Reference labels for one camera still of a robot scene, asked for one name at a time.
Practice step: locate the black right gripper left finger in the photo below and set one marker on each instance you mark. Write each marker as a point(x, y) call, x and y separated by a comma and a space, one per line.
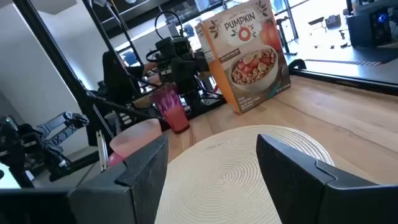
point(143, 186)

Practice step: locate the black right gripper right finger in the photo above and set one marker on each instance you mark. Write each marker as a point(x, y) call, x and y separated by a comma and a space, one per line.
point(295, 193)

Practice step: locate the pale pink bowl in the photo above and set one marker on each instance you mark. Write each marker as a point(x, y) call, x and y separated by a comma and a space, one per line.
point(136, 137)

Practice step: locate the red faceted plastic tumbler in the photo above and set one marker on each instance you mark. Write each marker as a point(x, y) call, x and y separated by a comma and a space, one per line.
point(172, 112)

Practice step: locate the pumpkin cereal box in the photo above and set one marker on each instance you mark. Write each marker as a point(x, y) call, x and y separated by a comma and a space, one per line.
point(248, 62)

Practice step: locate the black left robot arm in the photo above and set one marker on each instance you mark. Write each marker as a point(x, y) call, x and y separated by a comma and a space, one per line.
point(178, 65)

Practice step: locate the white round woven placemat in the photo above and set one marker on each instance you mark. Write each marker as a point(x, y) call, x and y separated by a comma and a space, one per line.
point(217, 174)

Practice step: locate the grey robot device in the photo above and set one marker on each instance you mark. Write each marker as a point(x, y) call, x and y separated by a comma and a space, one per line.
point(59, 130)

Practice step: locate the person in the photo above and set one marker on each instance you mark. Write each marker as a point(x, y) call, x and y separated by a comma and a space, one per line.
point(118, 77)

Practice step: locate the black computer tower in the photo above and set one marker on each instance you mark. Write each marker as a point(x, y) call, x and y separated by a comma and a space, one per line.
point(363, 28)

